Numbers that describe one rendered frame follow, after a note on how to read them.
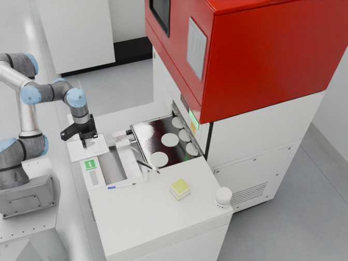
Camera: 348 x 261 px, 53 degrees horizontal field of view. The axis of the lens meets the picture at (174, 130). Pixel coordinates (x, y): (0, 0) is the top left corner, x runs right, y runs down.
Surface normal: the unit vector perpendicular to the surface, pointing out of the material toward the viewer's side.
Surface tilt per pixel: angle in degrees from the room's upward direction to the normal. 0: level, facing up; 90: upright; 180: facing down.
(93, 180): 0
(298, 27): 90
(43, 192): 90
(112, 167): 0
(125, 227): 0
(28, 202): 90
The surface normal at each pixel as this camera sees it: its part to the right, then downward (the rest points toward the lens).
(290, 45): 0.37, 0.71
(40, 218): 0.04, -0.65
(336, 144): -0.93, 0.26
